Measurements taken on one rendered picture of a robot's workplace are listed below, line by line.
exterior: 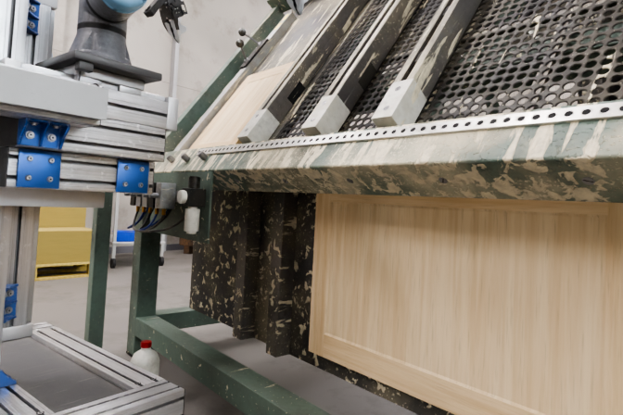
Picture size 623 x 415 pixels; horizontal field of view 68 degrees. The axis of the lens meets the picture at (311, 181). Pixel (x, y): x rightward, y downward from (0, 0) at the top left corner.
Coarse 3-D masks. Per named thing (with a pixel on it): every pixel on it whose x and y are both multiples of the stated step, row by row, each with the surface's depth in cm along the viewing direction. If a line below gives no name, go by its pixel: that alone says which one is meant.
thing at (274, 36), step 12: (288, 24) 230; (276, 36) 225; (264, 48) 221; (252, 60) 216; (240, 72) 214; (252, 72) 216; (228, 84) 213; (240, 84) 212; (228, 96) 208; (216, 108) 204; (204, 120) 200; (192, 132) 197; (180, 144) 197; (192, 144) 197
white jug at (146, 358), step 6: (144, 342) 163; (150, 342) 164; (144, 348) 162; (150, 348) 164; (138, 354) 161; (144, 354) 161; (150, 354) 162; (156, 354) 163; (132, 360) 160; (138, 360) 159; (144, 360) 159; (150, 360) 160; (156, 360) 162; (138, 366) 159; (144, 366) 159; (150, 366) 160; (156, 366) 162; (156, 372) 162
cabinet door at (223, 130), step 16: (288, 64) 187; (256, 80) 199; (272, 80) 187; (240, 96) 198; (256, 96) 185; (224, 112) 196; (240, 112) 184; (208, 128) 195; (224, 128) 183; (240, 128) 171; (208, 144) 182; (224, 144) 170
